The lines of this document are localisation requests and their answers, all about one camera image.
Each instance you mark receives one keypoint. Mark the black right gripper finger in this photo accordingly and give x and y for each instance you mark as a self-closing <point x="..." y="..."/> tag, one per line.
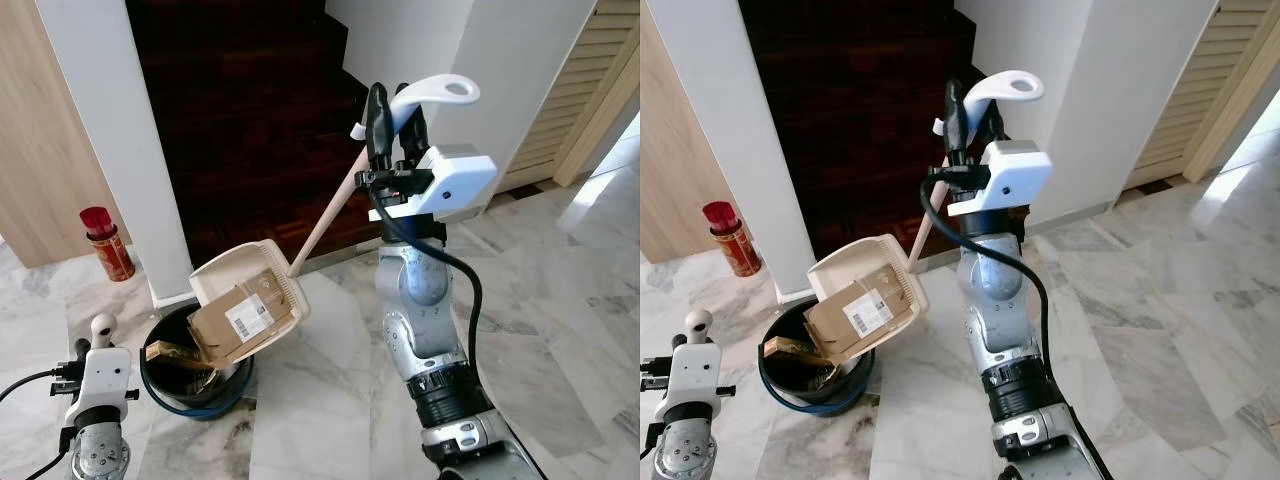
<point x="957" y="120"/>
<point x="378" y="125"/>
<point x="992" y="128"/>
<point x="416" y="140"/>

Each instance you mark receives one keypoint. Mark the beige louvered door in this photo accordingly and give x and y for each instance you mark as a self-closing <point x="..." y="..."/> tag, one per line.
<point x="1200" y="90"/>
<point x="570" y="90"/>

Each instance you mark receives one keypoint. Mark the red spray can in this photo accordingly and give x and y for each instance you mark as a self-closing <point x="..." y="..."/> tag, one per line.
<point x="735" y="245"/>
<point x="110" y="250"/>

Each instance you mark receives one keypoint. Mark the dark wooden staircase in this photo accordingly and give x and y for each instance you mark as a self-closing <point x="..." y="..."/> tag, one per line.
<point x="250" y="130"/>
<point x="850" y="130"/>

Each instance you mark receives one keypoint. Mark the black bin with blue rim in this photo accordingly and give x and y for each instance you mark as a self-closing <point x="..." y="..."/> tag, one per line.
<point x="195" y="395"/>
<point x="810" y="385"/>

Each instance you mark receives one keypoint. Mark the small brown cardboard scrap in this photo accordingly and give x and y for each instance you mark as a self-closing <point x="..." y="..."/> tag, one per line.
<point x="790" y="350"/>
<point x="170" y="352"/>

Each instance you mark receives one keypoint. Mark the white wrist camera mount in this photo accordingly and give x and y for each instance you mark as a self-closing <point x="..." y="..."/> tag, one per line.
<point x="450" y="180"/>
<point x="1010" y="175"/>
<point x="692" y="380"/>
<point x="102" y="385"/>

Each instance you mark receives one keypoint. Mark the labelled brown cardboard piece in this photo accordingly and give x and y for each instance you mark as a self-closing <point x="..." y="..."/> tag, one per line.
<point x="245" y="318"/>
<point x="862" y="312"/>

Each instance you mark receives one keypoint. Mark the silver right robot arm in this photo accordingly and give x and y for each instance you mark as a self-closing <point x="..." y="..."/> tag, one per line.
<point x="425" y="320"/>
<point x="995" y="320"/>

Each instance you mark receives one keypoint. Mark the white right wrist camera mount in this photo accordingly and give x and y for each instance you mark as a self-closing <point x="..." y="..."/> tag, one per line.
<point x="1010" y="175"/>
<point x="450" y="180"/>

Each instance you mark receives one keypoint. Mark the light wood cabinet panel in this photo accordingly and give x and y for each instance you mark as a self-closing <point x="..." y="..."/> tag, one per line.
<point x="40" y="130"/>
<point x="675" y="140"/>

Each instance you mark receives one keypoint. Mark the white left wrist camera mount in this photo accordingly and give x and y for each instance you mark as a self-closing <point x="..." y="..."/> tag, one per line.
<point x="692" y="380"/>
<point x="102" y="385"/>

